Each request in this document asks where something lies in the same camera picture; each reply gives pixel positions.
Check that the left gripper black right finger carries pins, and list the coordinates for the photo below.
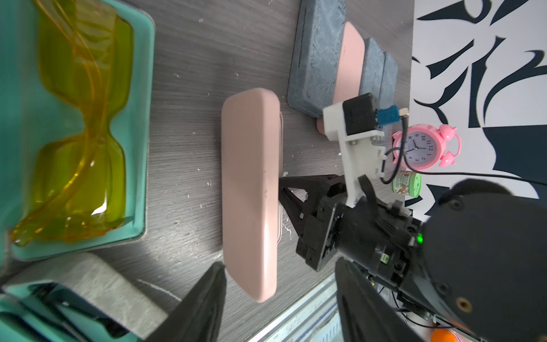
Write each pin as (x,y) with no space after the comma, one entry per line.
(364,315)

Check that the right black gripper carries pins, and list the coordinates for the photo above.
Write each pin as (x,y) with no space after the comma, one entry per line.
(377,236)

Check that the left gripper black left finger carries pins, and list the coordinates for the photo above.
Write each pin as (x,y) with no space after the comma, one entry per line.
(198,316)

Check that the teal case black sunglasses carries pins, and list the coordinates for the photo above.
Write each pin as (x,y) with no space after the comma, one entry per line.
(81,297)

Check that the grey case black sunglasses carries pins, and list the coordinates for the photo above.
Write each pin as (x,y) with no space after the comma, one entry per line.
(389,82)

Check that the grey case white glasses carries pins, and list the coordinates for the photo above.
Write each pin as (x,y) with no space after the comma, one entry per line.
(316,54)

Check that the pink case purple glasses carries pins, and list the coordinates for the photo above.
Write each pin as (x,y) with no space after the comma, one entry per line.
(252,139)

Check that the pink case thin glasses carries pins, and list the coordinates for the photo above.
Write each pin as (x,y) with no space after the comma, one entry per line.
(350,66)

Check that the teal case yellow glasses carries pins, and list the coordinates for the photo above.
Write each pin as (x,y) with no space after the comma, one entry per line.
(31,117)

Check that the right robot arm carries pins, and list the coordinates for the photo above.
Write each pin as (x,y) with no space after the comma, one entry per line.
(478,263)

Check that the green round tin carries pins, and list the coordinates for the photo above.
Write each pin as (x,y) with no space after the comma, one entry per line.
(407,183)

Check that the pink alarm clock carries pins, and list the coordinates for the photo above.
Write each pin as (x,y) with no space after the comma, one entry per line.
(426,146)

